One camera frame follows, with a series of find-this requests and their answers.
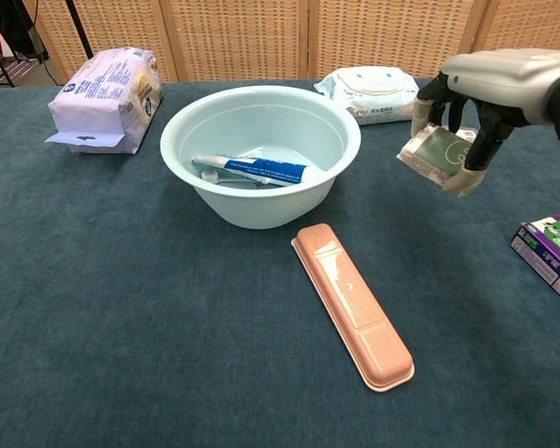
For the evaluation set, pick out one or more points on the white toothbrush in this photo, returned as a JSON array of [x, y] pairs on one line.
[[210, 175]]

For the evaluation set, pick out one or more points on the blue white toothpaste tube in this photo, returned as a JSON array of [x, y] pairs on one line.
[[261, 169]]

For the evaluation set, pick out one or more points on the black tripod stand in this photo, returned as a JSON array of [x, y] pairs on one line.
[[79, 32]]

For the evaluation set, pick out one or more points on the teal table mat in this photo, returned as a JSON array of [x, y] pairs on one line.
[[168, 350]]

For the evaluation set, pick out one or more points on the black hanging garment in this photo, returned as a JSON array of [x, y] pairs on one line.
[[14, 18]]

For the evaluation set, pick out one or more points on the pink toothbrush case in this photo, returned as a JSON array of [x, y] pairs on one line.
[[354, 303]]

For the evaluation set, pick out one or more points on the black metal rack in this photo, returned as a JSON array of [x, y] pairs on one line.
[[4, 70]]

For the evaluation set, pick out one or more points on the wicker folding screen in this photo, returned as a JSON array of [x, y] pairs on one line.
[[238, 37]]

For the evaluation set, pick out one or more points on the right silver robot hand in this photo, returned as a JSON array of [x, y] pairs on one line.
[[504, 74]]

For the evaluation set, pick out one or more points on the purple green carton box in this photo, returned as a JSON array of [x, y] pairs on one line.
[[550, 252]]

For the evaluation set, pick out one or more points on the lavender tissue pack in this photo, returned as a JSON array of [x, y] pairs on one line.
[[102, 102]]

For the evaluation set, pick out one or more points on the light blue wet wipes pack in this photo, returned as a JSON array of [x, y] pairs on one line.
[[373, 93]]

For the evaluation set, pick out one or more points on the light blue plastic basin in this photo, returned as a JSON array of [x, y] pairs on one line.
[[261, 210]]

